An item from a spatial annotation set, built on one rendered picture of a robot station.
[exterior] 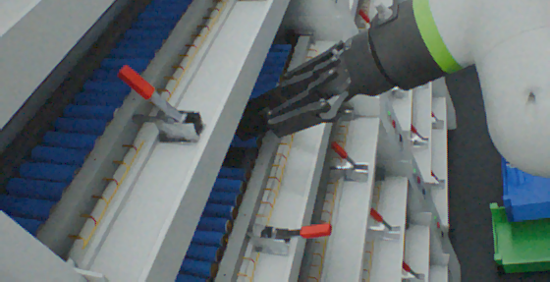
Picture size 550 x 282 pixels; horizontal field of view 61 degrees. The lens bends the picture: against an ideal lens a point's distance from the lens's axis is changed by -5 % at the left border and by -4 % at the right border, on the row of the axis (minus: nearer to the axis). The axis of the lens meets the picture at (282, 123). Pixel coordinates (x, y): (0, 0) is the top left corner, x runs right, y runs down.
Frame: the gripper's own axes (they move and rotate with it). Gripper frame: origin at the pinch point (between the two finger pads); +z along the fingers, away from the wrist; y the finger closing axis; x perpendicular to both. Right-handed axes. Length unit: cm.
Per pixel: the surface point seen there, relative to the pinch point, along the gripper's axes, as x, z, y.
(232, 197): 2.5, 2.6, 11.5
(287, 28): 1.5, 3.5, -26.1
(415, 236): 63, 11, -22
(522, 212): 91, -7, -44
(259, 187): 3.8, -0.4, 9.7
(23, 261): -18.7, -10.2, 35.7
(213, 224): 2.0, 3.6, 15.7
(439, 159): 82, 14, -65
